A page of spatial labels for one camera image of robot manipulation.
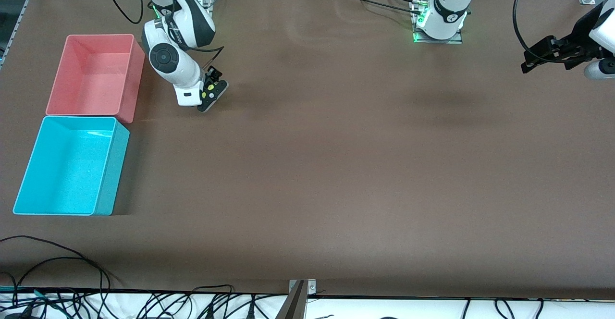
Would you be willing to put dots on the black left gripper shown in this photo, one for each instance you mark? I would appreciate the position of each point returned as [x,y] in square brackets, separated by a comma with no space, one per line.
[578,43]

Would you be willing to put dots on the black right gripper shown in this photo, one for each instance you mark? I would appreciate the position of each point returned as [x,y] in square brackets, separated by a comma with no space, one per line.
[213,75]

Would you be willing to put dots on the yellow tennis ball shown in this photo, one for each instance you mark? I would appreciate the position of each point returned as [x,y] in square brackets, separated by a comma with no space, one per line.
[203,95]

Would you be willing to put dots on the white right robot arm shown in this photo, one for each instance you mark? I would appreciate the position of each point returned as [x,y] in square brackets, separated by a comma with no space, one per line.
[173,62]

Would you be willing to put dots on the pink plastic bin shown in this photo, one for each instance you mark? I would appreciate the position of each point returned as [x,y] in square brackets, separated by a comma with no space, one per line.
[96,79]

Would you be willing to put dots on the blue plastic bin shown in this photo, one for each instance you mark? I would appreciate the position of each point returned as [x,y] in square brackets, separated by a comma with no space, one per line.
[67,165]

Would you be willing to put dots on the dark grey metal bar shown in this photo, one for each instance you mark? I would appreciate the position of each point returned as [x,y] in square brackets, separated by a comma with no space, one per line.
[293,307]

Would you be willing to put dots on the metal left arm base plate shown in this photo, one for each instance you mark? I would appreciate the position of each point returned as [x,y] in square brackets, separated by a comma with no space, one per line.
[437,42]

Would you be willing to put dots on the small metal table bracket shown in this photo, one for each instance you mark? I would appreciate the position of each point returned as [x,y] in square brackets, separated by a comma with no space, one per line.
[311,288]

